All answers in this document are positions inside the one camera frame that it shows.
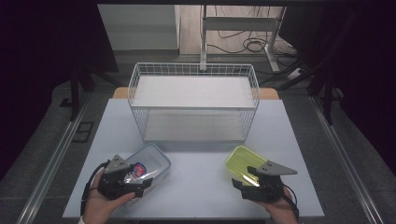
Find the wooden table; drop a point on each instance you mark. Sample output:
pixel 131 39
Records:
pixel 120 92

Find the white metal desk frame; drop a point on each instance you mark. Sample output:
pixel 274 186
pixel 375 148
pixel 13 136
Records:
pixel 239 23

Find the metal floor rail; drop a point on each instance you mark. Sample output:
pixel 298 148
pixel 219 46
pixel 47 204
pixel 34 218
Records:
pixel 53 158
pixel 342 155

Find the person's right hand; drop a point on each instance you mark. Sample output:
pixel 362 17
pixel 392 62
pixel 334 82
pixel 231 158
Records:
pixel 283 211

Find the person's left hand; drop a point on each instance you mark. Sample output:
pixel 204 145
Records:
pixel 98 207

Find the white power strip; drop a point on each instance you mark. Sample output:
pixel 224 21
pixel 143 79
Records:
pixel 295 74

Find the yellow-green plastic food container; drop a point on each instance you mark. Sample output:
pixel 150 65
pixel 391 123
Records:
pixel 244 158

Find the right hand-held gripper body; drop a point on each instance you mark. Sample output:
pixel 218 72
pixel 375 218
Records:
pixel 264 189

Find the dark metal stand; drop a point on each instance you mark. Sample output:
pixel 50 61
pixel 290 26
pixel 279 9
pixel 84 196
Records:
pixel 74 93

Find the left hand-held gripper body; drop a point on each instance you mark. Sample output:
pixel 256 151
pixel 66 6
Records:
pixel 113 183

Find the white cabinet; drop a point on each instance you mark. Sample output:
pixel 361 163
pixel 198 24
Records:
pixel 140 28

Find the clear plastic food container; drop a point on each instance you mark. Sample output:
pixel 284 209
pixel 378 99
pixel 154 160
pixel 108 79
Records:
pixel 152 160

